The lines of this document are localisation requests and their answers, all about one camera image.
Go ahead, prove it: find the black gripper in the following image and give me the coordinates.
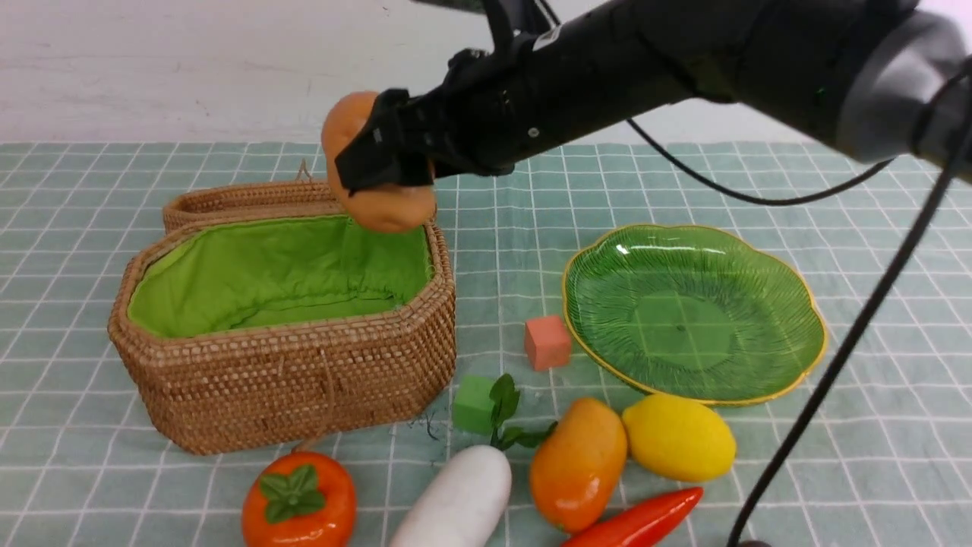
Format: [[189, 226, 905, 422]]
[[336, 34, 579, 191]]

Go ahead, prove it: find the red chili pepper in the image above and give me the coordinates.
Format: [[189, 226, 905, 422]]
[[563, 487, 705, 546]]

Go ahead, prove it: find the orange persimmon green leaf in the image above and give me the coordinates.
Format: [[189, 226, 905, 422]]
[[241, 451, 358, 546]]

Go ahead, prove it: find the woven rattan basket green lining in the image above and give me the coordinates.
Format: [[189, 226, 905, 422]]
[[108, 205, 457, 456]]

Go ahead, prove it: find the woven rattan basket lid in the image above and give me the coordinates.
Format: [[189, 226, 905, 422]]
[[163, 160, 438, 233]]

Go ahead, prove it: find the green foam cube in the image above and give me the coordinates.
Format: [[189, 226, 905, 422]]
[[452, 375, 496, 436]]

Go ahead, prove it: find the brown potato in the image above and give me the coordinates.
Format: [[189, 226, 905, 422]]
[[320, 91, 437, 233]]

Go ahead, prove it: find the white radish with leaves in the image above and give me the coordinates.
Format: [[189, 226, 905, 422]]
[[389, 374, 556, 546]]

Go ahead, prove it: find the orange yellow mango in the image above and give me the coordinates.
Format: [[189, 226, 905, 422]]
[[529, 397, 628, 536]]

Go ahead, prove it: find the green glass leaf plate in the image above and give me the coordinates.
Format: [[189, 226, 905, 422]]
[[561, 224, 828, 407]]

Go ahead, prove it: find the orange foam cube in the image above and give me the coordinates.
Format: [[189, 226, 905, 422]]
[[524, 315, 573, 372]]

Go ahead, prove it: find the yellow lemon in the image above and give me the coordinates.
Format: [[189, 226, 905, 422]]
[[620, 394, 738, 482]]

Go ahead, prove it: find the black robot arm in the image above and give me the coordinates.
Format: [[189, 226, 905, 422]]
[[333, 1, 970, 191]]

